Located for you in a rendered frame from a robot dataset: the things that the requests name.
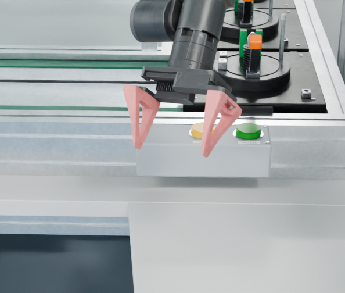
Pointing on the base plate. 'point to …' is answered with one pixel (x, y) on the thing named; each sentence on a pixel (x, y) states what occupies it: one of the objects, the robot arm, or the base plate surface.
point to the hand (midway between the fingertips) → (171, 145)
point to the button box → (263, 147)
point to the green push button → (248, 131)
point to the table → (248, 248)
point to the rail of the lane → (327, 139)
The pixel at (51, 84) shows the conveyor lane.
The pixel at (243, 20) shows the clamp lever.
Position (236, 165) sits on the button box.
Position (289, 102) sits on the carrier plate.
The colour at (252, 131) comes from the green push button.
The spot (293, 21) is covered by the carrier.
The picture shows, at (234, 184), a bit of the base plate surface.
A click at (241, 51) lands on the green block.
